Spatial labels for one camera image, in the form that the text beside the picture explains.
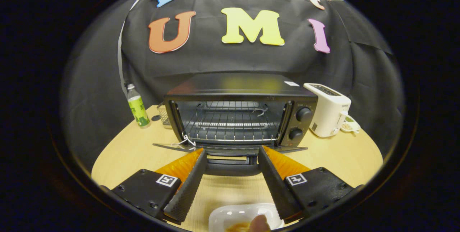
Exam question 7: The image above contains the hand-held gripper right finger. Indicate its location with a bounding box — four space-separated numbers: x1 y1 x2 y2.
257 145 364 222

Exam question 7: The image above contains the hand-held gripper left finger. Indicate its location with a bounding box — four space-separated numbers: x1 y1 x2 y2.
100 148 208 223

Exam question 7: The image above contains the round golden bread bun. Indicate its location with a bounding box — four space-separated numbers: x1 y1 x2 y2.
226 222 252 232

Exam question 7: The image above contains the black toaster oven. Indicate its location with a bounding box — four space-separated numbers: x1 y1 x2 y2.
153 73 319 177

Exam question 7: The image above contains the white pop-up toaster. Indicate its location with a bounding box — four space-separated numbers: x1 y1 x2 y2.
303 83 352 138

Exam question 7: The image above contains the white rectangular plate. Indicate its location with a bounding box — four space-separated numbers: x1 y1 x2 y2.
208 203 285 232

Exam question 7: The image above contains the green label plastic bottle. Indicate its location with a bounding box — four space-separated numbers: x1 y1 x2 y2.
126 84 150 128

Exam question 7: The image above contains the white divided condiment dish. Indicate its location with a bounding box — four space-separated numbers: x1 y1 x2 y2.
340 115 361 134

